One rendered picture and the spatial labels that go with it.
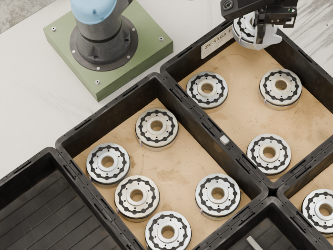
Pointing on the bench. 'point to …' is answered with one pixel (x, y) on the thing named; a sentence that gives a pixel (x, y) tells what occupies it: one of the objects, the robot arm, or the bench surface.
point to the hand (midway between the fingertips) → (254, 37)
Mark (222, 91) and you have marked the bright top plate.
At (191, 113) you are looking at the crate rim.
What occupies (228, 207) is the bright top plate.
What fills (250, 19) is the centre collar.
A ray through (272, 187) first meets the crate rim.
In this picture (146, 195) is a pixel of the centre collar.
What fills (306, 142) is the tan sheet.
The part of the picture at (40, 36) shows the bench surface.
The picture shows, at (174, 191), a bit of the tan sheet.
